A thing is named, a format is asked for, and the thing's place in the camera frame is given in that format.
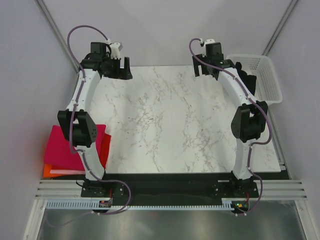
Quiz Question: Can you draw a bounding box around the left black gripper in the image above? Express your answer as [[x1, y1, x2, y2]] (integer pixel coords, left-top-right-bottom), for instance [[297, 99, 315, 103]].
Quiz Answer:
[[103, 56, 133, 81]]

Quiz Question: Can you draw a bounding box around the black t shirt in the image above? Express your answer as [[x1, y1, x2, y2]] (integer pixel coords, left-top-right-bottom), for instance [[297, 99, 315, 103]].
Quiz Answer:
[[235, 62, 257, 95]]

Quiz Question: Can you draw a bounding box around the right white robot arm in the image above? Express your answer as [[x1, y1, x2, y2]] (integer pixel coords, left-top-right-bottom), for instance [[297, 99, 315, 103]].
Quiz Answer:
[[191, 38, 270, 198]]

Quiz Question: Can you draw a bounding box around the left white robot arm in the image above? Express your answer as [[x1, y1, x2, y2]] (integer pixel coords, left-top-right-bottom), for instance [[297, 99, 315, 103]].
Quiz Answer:
[[57, 40, 133, 198]]

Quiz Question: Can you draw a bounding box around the white plastic basket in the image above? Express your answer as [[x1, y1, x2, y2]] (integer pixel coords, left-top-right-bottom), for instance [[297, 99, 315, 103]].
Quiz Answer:
[[227, 54, 283, 106]]

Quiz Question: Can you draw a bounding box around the folded red t shirt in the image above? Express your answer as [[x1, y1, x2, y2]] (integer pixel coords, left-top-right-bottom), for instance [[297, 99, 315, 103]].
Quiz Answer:
[[99, 133, 111, 169]]

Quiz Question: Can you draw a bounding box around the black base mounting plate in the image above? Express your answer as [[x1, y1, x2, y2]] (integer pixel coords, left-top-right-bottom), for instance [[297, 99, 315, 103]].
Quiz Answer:
[[81, 172, 259, 198]]

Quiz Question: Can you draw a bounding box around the folded light pink t shirt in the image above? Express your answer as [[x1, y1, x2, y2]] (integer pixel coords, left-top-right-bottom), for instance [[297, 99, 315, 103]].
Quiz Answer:
[[50, 169, 85, 175]]

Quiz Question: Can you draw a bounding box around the folded orange t shirt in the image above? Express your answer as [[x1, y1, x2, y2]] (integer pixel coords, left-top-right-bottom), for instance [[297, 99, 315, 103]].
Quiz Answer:
[[43, 163, 72, 178]]

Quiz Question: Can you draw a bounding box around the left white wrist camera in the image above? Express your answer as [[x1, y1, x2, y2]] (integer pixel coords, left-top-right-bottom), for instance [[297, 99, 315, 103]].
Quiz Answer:
[[109, 42, 123, 60]]

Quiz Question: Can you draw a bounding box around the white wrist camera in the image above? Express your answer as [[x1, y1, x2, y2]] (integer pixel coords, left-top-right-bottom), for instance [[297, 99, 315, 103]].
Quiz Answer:
[[199, 38, 216, 47], [109, 42, 123, 60]]

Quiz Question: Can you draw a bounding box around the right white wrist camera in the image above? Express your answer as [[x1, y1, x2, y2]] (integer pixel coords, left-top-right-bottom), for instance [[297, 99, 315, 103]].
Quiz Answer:
[[199, 38, 216, 47]]

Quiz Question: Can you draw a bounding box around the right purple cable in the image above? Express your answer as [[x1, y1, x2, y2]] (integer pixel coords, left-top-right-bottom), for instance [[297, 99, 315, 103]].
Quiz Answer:
[[188, 37, 274, 217]]

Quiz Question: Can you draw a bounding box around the purple cable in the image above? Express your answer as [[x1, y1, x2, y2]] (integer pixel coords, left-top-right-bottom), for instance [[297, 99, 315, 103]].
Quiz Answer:
[[46, 24, 132, 228], [188, 37, 274, 217]]

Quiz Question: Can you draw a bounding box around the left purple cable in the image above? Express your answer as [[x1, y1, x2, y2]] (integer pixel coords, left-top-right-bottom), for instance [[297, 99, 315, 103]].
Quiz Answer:
[[46, 24, 132, 228]]

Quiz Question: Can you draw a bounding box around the white slotted cable duct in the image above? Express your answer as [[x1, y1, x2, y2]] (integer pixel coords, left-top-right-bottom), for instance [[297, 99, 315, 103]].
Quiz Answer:
[[45, 199, 248, 211]]

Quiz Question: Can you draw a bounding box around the aluminium frame rail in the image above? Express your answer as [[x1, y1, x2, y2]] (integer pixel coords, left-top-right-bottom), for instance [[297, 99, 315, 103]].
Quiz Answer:
[[35, 180, 307, 200]]

